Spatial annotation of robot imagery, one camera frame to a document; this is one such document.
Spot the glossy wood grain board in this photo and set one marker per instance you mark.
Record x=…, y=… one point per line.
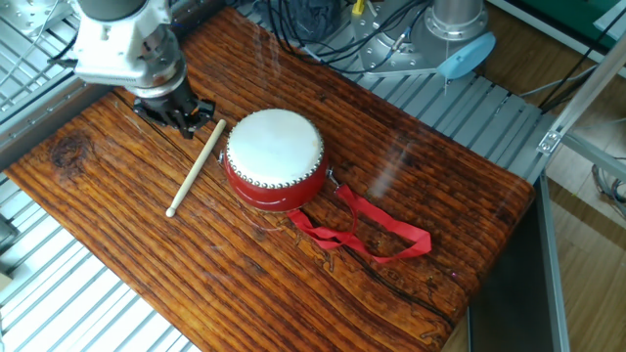
x=147, y=269

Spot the aluminium frame beam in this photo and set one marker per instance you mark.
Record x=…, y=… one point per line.
x=596, y=156

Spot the silver pedestal plate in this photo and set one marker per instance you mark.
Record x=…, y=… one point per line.
x=34, y=12

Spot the white plastic wrist bracket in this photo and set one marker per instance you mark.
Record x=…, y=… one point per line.
x=107, y=58

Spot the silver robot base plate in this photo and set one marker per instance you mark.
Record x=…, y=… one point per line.
x=376, y=54

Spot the slanted frame post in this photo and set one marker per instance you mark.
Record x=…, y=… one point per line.
x=582, y=93

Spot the red drum with white skin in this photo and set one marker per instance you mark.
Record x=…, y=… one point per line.
x=274, y=146

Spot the yellow clip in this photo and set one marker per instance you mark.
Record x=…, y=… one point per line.
x=358, y=7

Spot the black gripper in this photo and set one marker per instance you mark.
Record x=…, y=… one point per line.
x=171, y=102

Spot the wooden drumstick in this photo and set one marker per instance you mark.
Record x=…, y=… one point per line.
x=195, y=168

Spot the aluminium table edge rail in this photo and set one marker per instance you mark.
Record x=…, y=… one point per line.
x=555, y=274

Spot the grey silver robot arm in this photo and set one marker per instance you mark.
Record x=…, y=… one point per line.
x=455, y=19

